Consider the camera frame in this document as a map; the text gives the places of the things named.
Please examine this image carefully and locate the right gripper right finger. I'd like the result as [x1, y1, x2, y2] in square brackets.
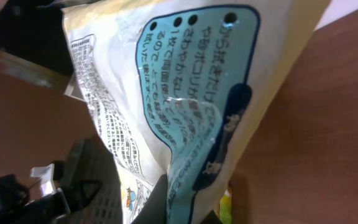
[200, 210, 223, 224]

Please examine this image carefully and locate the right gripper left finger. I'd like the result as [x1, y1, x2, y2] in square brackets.
[132, 174, 168, 224]

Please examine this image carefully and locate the green yellow snack packet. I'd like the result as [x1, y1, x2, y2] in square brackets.
[219, 187, 232, 224]

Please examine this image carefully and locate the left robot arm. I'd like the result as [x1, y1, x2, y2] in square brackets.
[0, 161, 102, 223]

